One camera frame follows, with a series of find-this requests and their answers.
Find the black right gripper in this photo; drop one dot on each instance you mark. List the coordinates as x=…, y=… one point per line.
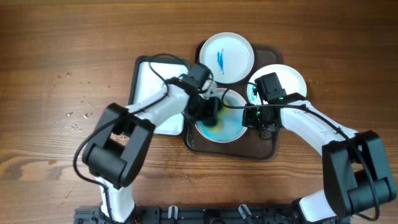
x=259, y=119

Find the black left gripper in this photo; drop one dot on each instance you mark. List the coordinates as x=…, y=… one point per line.
x=211, y=118

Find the green yellow sponge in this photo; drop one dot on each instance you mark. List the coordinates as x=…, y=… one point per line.
x=211, y=109

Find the pinkish white plate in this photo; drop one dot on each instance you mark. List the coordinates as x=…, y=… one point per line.
x=229, y=124

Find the white plate blue smear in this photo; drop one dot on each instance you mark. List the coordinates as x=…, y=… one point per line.
x=295, y=81

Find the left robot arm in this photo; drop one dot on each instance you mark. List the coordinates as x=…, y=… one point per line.
x=115, y=151

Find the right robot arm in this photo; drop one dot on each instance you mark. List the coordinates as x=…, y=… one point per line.
x=357, y=178

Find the brown plastic tray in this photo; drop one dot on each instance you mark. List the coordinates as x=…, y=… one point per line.
x=253, y=144

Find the black tray with white liner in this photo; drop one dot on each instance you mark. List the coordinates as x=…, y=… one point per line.
x=145, y=83

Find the white plate blue streak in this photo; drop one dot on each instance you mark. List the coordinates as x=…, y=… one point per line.
x=229, y=56

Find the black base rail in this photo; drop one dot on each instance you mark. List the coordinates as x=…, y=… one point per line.
x=277, y=214

